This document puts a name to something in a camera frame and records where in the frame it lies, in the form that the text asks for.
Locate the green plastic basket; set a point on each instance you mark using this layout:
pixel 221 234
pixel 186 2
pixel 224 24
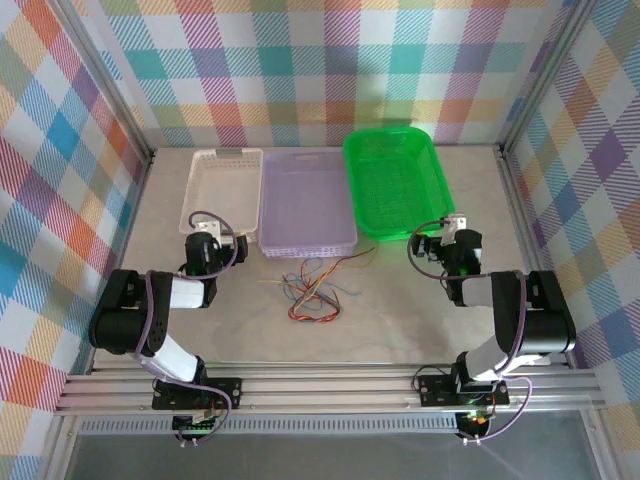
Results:
pixel 395 185

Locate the purple plastic basket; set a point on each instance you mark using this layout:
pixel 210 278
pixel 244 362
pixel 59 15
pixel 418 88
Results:
pixel 305 200

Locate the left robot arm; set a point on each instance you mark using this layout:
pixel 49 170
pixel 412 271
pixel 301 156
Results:
pixel 120 320

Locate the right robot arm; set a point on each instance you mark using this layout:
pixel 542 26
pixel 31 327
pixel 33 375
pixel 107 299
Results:
pixel 545 325

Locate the white perforated plastic basket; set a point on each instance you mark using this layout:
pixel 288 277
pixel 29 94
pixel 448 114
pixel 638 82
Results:
pixel 220 185

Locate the orange lit control board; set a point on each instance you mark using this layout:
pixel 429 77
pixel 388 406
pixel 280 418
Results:
pixel 475 421

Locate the green terminal control board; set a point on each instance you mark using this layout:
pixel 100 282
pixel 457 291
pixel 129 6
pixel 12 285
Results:
pixel 195 425

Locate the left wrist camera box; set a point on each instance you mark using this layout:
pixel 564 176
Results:
pixel 211 226

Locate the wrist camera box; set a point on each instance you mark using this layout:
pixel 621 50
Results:
pixel 456 222
pixel 211 226

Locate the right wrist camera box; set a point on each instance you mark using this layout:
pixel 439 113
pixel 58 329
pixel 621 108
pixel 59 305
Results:
pixel 456 222

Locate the aluminium table side rail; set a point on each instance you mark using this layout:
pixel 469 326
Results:
pixel 526 225
pixel 134 220

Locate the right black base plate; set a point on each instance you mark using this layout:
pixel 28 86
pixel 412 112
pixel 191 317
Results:
pixel 435 390

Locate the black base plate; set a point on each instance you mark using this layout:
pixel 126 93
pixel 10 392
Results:
pixel 225 392
pixel 435 390

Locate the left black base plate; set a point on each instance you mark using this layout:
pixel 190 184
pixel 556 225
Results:
pixel 225 392

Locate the aluminium mounting rail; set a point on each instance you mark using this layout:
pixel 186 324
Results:
pixel 325 395

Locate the aluminium frame post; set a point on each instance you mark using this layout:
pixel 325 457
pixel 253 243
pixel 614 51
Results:
pixel 106 75
pixel 545 75

